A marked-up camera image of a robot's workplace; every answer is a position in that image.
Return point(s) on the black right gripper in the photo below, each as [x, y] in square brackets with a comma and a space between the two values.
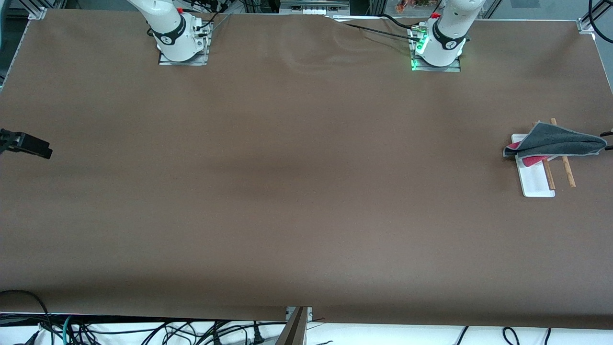
[28, 143]

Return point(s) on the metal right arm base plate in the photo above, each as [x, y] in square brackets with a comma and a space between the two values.
[165, 61]

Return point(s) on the orange red clutter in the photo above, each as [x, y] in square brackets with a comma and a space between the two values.
[412, 5]

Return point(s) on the grey power strip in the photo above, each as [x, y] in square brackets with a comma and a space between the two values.
[313, 9]

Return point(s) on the brown wooden post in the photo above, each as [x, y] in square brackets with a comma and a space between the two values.
[294, 330]

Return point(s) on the small metal table bracket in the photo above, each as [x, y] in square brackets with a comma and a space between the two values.
[310, 314]

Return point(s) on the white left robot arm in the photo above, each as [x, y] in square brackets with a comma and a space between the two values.
[445, 38]

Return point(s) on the white flat sheet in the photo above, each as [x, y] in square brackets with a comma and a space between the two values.
[359, 19]

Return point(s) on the pink towel with grey back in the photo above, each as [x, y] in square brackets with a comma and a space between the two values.
[555, 141]

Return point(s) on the brown table cover sheet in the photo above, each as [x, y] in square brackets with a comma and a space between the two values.
[306, 191]

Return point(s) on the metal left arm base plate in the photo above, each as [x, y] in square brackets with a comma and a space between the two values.
[452, 69]

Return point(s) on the white rack base plate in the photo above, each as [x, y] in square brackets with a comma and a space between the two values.
[534, 182]

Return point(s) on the aluminium frame corner bracket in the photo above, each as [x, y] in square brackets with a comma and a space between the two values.
[585, 25]
[38, 13]

